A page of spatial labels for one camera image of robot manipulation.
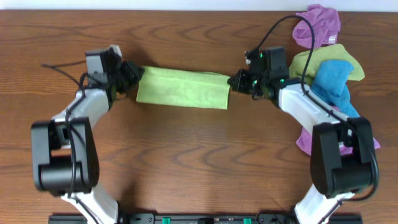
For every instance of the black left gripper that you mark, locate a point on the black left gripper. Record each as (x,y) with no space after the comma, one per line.
(135,75)

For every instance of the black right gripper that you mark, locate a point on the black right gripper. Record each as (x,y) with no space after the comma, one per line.
(239,84)

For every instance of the light green cloth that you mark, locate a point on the light green cloth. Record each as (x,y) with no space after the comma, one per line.
(163,86)

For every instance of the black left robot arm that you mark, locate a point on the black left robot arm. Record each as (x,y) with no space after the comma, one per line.
(64,157)

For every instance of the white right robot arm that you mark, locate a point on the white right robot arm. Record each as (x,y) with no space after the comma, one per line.
(343,161)

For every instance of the large purple cloth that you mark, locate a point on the large purple cloth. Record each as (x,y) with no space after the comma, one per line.
(304,142)

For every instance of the blue cloth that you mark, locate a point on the blue cloth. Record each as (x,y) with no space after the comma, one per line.
(330,85)

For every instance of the olive green cloth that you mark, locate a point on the olive green cloth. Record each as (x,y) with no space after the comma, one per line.
(331,52)

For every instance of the small purple cloth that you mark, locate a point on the small purple cloth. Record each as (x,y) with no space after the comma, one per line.
(326,25)

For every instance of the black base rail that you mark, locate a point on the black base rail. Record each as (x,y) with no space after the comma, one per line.
(149,218)

